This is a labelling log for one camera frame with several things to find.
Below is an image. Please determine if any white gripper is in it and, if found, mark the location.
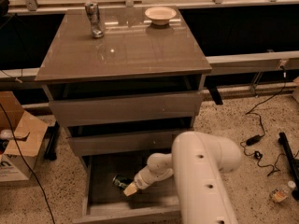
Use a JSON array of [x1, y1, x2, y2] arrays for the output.
[[123, 167, 173, 196]]

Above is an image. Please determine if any crushed green can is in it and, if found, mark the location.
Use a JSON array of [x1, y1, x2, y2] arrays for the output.
[[112, 175, 133, 190]]

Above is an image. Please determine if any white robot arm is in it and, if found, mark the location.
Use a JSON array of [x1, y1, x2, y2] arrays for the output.
[[123, 132, 241, 224]]

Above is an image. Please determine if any grey open bottom drawer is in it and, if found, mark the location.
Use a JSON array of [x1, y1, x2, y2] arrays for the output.
[[73, 150, 180, 224]]

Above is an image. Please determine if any grey middle drawer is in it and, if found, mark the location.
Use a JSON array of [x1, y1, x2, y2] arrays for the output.
[[68, 129, 187, 156]]

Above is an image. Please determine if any grey top drawer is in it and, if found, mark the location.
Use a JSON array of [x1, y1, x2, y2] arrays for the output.
[[50, 91, 202, 127]]

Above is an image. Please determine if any grey drawer cabinet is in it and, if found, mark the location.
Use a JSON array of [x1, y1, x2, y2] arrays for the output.
[[35, 6, 213, 224]]

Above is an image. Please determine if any silver metal can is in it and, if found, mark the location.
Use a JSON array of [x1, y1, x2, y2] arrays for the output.
[[85, 2, 104, 38]]

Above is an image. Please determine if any black stand leg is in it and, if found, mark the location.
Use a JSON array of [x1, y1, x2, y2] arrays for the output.
[[44, 122, 60, 161]]

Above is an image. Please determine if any brown cardboard box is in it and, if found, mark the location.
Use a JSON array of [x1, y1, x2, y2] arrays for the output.
[[0, 91, 48, 182]]

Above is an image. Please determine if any clear plastic bottle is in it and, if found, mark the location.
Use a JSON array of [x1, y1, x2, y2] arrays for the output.
[[269, 181, 296, 203]]

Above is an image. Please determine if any black metal bar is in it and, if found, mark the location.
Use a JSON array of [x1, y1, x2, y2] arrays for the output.
[[278, 133, 299, 201]]

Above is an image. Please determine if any white ceramic bowl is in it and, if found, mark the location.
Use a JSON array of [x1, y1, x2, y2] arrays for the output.
[[145, 7, 177, 25]]

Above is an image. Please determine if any black power adapter with cable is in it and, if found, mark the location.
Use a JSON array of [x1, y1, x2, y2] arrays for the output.
[[240, 65, 287, 176]]

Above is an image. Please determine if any black cable on left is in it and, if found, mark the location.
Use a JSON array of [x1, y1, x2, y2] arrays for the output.
[[0, 102, 57, 224]]

